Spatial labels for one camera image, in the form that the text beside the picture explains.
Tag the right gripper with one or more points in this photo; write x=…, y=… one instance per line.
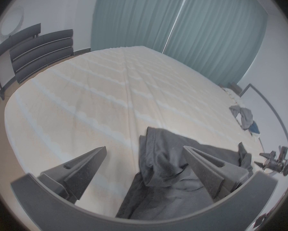
x=274, y=162

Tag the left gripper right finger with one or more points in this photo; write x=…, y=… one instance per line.
x=211, y=179

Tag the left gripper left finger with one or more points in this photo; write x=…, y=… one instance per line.
x=83, y=177

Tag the black T-shirt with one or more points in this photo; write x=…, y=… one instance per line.
x=163, y=157

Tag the pile of clothes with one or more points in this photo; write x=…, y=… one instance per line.
x=246, y=119

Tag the bed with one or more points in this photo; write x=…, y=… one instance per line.
x=86, y=92

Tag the white printed pillow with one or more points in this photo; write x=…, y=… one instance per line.
x=233, y=95

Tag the grey bedside table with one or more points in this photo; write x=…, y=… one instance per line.
x=233, y=86

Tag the black chest of drawers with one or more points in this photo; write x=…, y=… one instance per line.
x=40, y=52

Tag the blue-green curtain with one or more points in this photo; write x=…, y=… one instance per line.
x=218, y=32
x=134, y=15

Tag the black narrow table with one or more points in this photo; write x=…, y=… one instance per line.
x=16, y=36

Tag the round white mirror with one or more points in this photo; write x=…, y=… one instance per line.
x=11, y=22

